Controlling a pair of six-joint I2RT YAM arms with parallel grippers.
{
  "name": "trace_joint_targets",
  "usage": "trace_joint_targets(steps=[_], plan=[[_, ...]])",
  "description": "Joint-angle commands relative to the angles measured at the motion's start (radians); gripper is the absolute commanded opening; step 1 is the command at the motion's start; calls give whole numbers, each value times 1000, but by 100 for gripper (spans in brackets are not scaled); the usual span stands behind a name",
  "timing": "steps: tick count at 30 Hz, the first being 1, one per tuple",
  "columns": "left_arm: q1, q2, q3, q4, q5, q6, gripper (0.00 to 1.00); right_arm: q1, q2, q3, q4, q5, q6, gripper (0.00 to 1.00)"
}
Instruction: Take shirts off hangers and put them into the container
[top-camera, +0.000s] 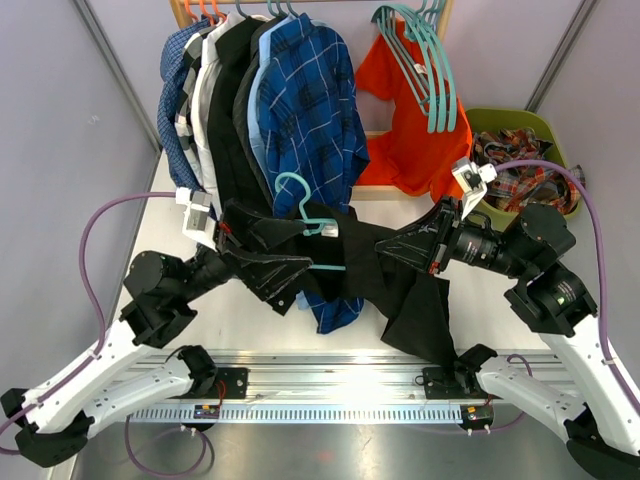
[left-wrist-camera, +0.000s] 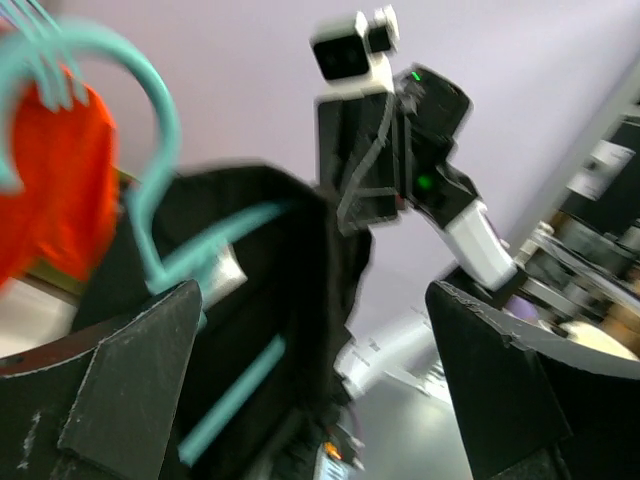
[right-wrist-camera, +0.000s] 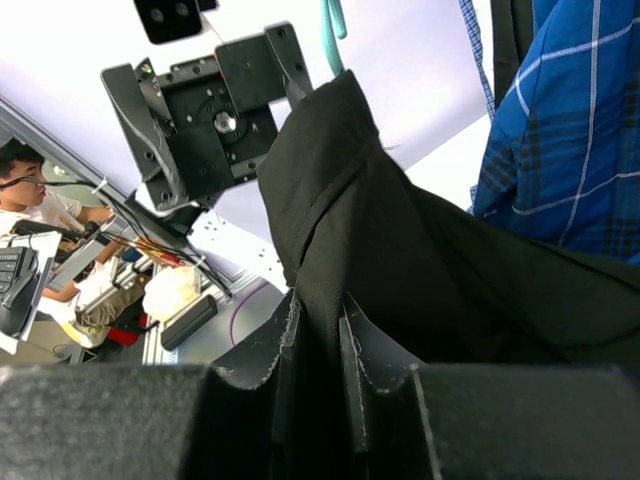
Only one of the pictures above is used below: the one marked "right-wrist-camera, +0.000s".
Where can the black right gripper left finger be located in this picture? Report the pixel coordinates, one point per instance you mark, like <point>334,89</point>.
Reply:
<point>242,424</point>

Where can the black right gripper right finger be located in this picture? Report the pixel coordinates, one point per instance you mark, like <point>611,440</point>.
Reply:
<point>391,436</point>

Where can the black shirt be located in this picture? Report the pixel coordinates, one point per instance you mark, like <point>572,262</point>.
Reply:
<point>531,351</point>

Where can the blue plaid shirt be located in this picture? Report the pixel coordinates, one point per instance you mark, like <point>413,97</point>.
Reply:
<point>562,160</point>

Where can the teal hanger of black shirt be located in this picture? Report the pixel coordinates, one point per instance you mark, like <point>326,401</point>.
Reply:
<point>333,28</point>

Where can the seated person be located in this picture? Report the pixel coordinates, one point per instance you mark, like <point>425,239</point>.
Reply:
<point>25,198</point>

